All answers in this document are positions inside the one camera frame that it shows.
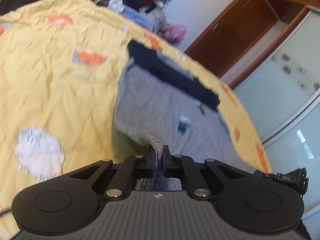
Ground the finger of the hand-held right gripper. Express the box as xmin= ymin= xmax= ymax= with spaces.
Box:
xmin=253 ymin=170 xmax=283 ymax=182

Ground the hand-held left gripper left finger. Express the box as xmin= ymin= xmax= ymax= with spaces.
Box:
xmin=67 ymin=145 xmax=154 ymax=200

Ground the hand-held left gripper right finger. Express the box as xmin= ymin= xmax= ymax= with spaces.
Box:
xmin=162 ymin=145 xmax=250 ymax=200

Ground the grey sweater with navy sleeves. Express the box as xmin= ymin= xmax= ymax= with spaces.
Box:
xmin=112 ymin=40 xmax=247 ymax=193

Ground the frosted glass sliding wardrobe door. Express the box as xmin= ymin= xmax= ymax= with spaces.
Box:
xmin=229 ymin=0 xmax=320 ymax=230

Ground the yellow printed bedspread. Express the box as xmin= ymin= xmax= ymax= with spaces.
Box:
xmin=0 ymin=0 xmax=273 ymax=240

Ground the brown wooden door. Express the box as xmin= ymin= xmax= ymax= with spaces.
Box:
xmin=184 ymin=0 xmax=279 ymax=78

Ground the blue knit garment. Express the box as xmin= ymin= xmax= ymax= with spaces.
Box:
xmin=122 ymin=6 xmax=155 ymax=30

